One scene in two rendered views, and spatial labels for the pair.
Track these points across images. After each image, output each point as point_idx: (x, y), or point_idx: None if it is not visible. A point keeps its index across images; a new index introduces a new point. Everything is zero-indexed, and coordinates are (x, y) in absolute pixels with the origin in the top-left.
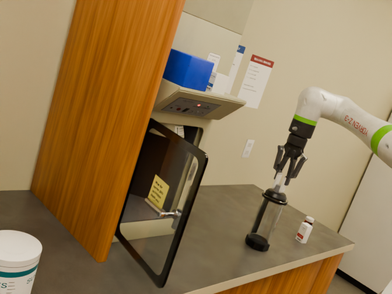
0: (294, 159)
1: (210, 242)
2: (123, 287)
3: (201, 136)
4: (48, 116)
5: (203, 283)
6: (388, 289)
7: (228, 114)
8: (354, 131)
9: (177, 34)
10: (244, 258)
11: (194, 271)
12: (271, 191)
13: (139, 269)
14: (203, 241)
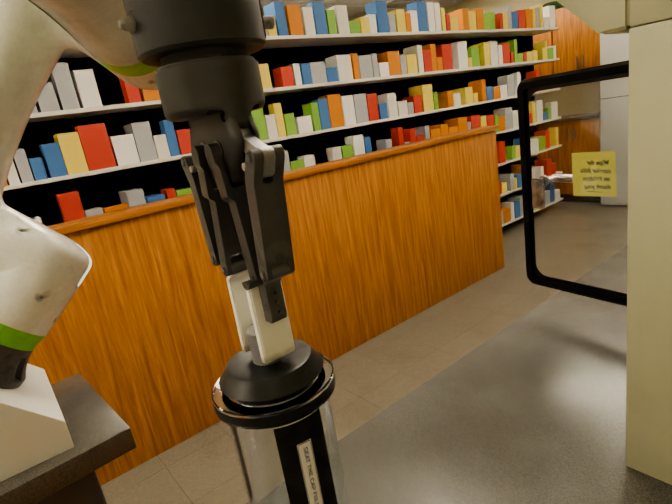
0: (216, 188)
1: (500, 486)
2: (588, 307)
3: (662, 116)
4: None
5: (479, 353)
6: (36, 410)
7: (561, 3)
8: (122, 3)
9: None
10: (385, 461)
11: (504, 368)
12: (300, 348)
13: (596, 335)
14: (524, 479)
